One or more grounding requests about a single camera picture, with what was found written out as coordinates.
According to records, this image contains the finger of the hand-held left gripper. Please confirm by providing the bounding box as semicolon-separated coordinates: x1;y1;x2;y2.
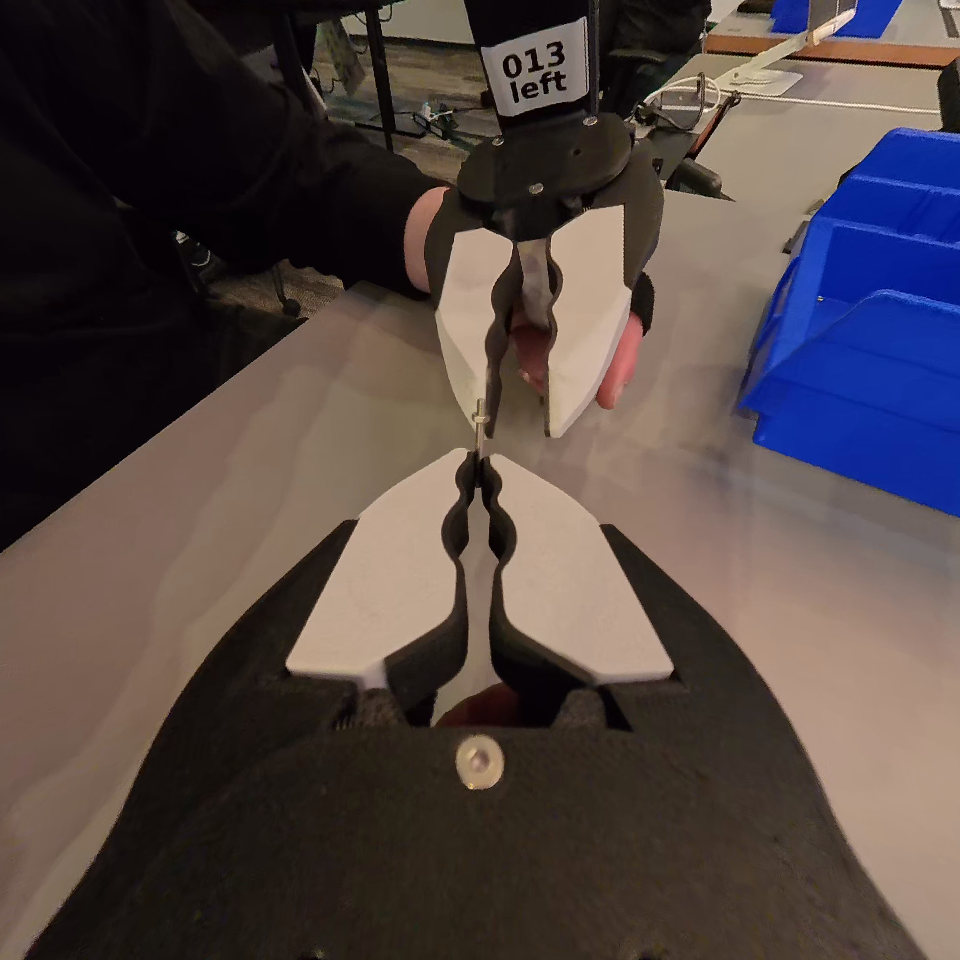
541;202;631;440
435;228;522;441

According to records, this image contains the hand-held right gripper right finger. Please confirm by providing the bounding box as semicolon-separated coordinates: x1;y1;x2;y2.
480;453;675;725

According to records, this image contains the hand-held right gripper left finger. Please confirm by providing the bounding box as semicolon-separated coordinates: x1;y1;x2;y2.
285;448;481;725

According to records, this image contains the person's left hand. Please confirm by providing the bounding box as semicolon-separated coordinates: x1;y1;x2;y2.
403;187;658;411

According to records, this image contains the power strip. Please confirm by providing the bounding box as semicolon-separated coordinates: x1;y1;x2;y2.
397;103;460;140

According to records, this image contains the black office chair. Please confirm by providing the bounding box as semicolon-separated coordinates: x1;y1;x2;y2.
600;0;714;117

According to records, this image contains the black chair base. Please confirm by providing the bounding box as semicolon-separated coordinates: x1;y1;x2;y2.
270;262;303;318

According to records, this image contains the black table leg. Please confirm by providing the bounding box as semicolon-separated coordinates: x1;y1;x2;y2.
363;0;399;155

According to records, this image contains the small blue bin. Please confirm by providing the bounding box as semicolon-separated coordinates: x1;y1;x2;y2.
772;0;905;35

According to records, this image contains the brown wooden board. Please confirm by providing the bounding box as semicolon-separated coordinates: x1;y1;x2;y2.
705;33;960;70

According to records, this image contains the person's dark clothed torso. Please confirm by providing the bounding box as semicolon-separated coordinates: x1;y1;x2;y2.
0;0;324;556

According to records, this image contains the white charger with cable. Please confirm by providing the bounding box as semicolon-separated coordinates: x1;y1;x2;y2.
641;71;725;114

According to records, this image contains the white cable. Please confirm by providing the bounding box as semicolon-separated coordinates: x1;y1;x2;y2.
795;93;942;115

